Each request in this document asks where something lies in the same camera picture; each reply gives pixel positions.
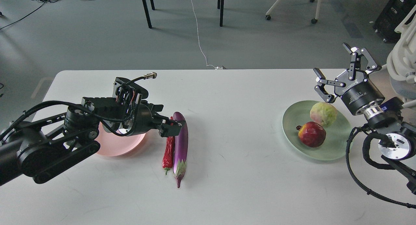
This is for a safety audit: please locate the green plate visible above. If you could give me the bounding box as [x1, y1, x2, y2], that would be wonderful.
[282, 100, 352, 161]

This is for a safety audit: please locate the white office chair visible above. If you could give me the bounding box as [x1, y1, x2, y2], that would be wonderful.
[382, 10, 416, 110]

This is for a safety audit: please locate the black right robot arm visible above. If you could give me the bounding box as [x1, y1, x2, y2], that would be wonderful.
[313, 43, 416, 209]

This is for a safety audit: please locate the red chili pepper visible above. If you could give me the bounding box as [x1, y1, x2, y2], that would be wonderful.
[162, 136, 175, 175]

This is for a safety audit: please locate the black table leg right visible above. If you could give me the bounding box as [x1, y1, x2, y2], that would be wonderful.
[217, 0, 224, 27]

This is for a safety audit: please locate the black cabinet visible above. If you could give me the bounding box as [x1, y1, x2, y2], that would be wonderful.
[373, 0, 415, 43]

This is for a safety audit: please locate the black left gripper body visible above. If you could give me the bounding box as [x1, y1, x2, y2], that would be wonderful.
[129, 101, 163, 136]

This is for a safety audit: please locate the red pomegranate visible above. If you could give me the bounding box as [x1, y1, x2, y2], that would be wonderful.
[296, 121, 327, 148]

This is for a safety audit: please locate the black table leg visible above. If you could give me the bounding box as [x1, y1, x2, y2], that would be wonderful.
[217, 0, 224, 27]
[142, 0, 155, 29]

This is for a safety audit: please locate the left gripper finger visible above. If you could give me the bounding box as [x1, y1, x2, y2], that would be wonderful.
[156, 117, 182, 128]
[157, 124, 182, 137]

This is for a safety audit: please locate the pink plate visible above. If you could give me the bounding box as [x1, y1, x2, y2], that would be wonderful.
[95, 123, 146, 157]

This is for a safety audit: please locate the white floor cable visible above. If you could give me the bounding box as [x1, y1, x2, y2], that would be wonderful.
[187, 0, 225, 70]

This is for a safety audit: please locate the purple eggplant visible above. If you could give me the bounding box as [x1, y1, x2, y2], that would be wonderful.
[173, 112, 189, 188]

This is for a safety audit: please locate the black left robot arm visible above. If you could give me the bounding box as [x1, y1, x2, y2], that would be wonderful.
[0, 72, 186, 185]

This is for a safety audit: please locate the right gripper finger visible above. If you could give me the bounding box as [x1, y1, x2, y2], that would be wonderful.
[342, 43, 382, 81]
[314, 68, 345, 103]

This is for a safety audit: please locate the white chair base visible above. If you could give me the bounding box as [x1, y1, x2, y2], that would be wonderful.
[265, 0, 323, 24]

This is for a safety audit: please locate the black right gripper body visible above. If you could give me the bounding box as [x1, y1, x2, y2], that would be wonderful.
[335, 71, 385, 115]

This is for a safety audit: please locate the black table leg left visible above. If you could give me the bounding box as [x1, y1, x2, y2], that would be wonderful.
[142, 0, 155, 29]

